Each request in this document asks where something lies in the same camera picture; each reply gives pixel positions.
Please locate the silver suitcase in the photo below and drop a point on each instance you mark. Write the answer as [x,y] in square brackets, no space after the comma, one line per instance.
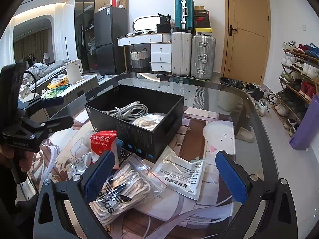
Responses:
[202,57]

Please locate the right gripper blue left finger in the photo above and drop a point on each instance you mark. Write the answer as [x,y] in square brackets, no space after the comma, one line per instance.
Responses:
[95,176]

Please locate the grey side cabinet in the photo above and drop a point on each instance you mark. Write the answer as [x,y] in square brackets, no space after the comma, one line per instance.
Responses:
[87,83]

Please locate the black bag on desk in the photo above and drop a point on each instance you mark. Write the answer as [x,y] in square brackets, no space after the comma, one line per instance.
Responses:
[164,24]

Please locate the black cardboard storage box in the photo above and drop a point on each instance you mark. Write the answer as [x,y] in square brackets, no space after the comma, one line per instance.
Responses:
[145,120]

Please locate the person's left hand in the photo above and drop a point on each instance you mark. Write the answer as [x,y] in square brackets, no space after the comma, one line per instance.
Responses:
[24,159]

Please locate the wooden shoe rack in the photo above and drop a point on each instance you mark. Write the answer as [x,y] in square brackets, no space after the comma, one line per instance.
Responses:
[299,82]

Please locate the dark glass cabinet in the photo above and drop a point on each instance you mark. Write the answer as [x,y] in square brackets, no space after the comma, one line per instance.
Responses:
[84,32]

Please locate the red balloon glue packet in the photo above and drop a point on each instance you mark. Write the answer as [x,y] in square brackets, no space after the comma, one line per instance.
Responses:
[105,141]

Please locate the anime print table mat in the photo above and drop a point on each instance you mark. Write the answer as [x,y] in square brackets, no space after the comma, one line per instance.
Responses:
[170,215]

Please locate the white electric kettle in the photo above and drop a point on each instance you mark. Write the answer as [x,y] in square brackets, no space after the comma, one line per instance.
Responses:
[74,71]

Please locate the white desk with drawers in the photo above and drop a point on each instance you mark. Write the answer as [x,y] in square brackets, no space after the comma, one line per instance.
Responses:
[159,46]

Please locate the woven laundry basket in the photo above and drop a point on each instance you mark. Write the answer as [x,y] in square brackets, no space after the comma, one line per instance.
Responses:
[140,59]

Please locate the black refrigerator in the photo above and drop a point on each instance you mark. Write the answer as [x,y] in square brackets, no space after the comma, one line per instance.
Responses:
[110,24]

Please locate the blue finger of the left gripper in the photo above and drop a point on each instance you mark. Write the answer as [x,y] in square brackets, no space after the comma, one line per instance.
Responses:
[51,102]
[57,124]

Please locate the purple bag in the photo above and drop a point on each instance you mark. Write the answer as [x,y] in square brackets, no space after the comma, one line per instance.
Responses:
[308,127]

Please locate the bagged white adidas socks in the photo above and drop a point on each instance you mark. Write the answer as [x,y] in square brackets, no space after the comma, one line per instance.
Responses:
[132,184]

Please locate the stacked shoe boxes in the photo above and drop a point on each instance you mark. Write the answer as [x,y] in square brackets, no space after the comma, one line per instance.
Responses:
[202,21]

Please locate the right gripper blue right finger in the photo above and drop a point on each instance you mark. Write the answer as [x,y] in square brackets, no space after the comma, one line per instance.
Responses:
[235,177]

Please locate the wooden door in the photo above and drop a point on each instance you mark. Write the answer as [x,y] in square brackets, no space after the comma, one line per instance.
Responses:
[247,40]

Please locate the teal suitcase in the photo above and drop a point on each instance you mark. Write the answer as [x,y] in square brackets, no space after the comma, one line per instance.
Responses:
[184,15]

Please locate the white printed plastic packet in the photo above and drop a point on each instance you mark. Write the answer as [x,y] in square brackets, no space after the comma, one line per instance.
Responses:
[180,175]

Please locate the white suitcase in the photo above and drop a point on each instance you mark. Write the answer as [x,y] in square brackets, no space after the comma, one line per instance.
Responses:
[181,53]

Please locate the black bin with liner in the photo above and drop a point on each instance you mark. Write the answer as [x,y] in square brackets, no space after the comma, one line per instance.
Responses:
[232,82]

